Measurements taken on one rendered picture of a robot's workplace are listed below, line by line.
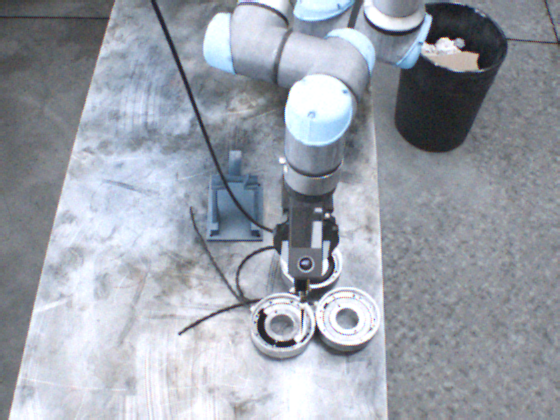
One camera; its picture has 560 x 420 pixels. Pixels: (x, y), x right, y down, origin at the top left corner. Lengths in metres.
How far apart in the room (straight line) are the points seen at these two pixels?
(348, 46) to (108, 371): 0.64
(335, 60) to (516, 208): 1.62
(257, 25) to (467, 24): 1.59
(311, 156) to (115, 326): 0.51
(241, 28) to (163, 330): 0.53
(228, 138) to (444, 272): 1.03
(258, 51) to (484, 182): 1.65
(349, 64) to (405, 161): 1.58
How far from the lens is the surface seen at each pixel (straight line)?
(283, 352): 1.14
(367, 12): 1.35
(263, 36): 0.93
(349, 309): 1.20
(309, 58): 0.91
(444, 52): 2.43
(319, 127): 0.82
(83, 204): 1.36
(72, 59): 2.84
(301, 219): 0.96
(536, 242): 2.40
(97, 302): 1.25
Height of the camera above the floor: 1.88
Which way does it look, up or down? 55 degrees down
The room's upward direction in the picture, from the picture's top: 3 degrees clockwise
